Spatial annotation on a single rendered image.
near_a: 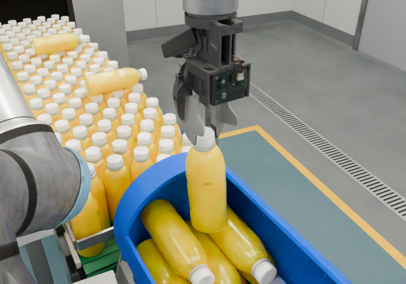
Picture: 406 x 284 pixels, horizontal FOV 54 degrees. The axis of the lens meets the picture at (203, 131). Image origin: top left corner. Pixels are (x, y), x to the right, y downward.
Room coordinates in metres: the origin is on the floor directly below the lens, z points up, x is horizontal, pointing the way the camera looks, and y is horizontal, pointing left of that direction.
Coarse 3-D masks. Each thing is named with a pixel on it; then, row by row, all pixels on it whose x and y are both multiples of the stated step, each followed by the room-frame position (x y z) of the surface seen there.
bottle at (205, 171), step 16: (192, 144) 0.56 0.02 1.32; (192, 160) 0.54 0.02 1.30; (208, 160) 0.53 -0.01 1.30; (224, 160) 0.56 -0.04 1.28; (192, 176) 0.53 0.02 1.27; (208, 176) 0.53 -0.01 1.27; (224, 176) 0.55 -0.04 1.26; (192, 192) 0.54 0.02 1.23; (208, 192) 0.53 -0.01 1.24; (224, 192) 0.55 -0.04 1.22; (192, 208) 0.54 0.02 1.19; (208, 208) 0.53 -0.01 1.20; (224, 208) 0.54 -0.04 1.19; (192, 224) 0.55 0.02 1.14; (208, 224) 0.53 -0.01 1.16; (224, 224) 0.54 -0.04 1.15
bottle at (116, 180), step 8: (112, 168) 0.81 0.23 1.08; (120, 168) 0.81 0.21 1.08; (104, 176) 0.81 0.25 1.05; (112, 176) 0.79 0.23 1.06; (120, 176) 0.80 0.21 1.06; (128, 176) 0.81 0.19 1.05; (104, 184) 0.81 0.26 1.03; (112, 184) 0.79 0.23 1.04; (120, 184) 0.79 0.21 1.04; (128, 184) 0.80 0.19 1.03; (112, 192) 0.79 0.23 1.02; (120, 192) 0.79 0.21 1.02; (112, 200) 0.79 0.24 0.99; (112, 208) 0.79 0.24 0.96; (112, 216) 0.79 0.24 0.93
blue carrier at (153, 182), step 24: (168, 168) 0.61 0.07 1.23; (144, 192) 0.57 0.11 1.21; (168, 192) 0.63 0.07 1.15; (240, 192) 0.67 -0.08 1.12; (120, 216) 0.56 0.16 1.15; (240, 216) 0.66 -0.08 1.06; (264, 216) 0.60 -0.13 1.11; (120, 240) 0.54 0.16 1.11; (264, 240) 0.59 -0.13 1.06; (288, 240) 0.53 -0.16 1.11; (144, 264) 0.46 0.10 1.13; (288, 264) 0.52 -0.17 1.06; (312, 264) 0.48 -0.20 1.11
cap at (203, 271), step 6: (198, 270) 0.45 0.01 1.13; (204, 270) 0.45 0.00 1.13; (210, 270) 0.46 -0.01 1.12; (192, 276) 0.45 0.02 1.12; (198, 276) 0.44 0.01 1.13; (204, 276) 0.44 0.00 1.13; (210, 276) 0.44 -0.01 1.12; (192, 282) 0.44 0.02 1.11; (198, 282) 0.43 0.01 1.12; (204, 282) 0.44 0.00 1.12; (210, 282) 0.45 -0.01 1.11
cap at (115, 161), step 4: (112, 156) 0.83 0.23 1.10; (116, 156) 0.83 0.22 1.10; (120, 156) 0.83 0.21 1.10; (108, 160) 0.81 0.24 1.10; (112, 160) 0.81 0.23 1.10; (116, 160) 0.81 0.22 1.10; (120, 160) 0.81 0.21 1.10; (108, 164) 0.81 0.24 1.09; (112, 164) 0.80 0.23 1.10; (116, 164) 0.80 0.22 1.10; (120, 164) 0.81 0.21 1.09
